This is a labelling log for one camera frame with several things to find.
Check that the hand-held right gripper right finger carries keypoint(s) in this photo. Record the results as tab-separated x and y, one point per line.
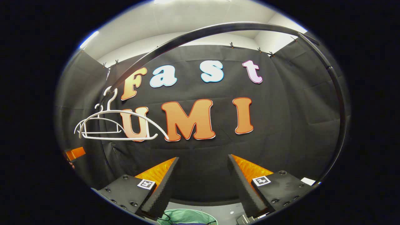
242	187

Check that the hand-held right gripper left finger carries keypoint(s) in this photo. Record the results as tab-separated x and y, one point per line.
165	187

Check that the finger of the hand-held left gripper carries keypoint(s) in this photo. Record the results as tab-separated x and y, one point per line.
76	153

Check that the green laundry hamper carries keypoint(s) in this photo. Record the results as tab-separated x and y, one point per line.
187	215

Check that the white clothes hanger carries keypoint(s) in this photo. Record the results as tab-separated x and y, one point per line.
118	111
106	132

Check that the black backdrop cloth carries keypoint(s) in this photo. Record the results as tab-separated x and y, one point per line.
281	125

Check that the row of black backdrop clips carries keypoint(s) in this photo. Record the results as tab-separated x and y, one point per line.
232	45

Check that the black clothes rail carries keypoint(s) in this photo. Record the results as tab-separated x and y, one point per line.
218	27

